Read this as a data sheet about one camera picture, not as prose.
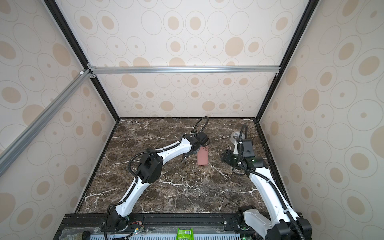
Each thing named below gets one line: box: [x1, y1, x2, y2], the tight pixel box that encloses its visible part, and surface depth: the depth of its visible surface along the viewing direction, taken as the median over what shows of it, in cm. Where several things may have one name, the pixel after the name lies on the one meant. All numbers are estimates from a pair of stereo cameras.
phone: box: [197, 146, 209, 166], surface depth 99 cm
